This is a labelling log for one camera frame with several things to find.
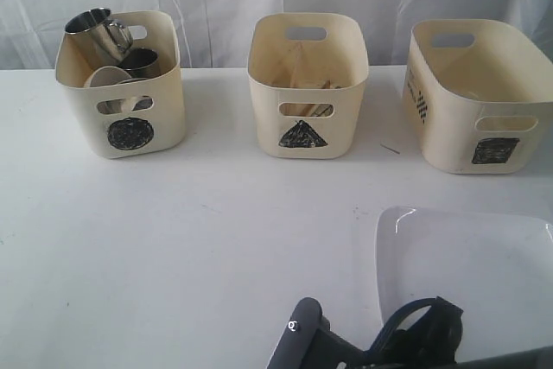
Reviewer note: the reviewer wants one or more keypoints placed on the steel table knife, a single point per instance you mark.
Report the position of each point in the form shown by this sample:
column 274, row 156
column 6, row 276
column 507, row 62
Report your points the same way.
column 318, row 111

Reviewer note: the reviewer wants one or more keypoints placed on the wooden chopstick long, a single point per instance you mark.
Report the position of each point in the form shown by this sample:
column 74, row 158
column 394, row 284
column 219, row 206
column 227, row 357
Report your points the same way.
column 289, row 71

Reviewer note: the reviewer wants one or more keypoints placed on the stainless steel bowl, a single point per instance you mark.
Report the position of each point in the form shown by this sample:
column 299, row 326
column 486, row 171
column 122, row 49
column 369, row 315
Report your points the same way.
column 141, row 63

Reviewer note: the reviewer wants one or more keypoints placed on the small white bowl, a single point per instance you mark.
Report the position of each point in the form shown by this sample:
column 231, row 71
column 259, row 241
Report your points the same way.
column 110, row 75

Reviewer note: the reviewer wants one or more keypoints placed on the steel mug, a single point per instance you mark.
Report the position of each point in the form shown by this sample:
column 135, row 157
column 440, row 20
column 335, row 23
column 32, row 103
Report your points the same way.
column 101, row 38

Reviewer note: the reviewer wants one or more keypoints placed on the white square plate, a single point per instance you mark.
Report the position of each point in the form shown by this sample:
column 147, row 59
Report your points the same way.
column 496, row 267

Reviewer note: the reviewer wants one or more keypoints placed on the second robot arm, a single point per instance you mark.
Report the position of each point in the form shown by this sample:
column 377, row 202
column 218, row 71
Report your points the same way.
column 426, row 333

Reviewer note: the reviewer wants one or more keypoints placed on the cream bin with triangle mark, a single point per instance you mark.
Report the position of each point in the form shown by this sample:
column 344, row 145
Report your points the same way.
column 307, row 74

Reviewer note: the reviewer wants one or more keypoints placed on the small dark pin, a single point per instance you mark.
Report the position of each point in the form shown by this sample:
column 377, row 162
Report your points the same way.
column 390, row 149

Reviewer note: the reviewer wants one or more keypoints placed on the cream bin with circle mark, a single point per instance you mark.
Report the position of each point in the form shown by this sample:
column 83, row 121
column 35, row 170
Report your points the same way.
column 133, row 118

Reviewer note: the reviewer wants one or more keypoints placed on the cream bin with square mark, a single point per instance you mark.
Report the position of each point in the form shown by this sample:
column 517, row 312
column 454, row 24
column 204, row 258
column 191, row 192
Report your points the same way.
column 478, row 94

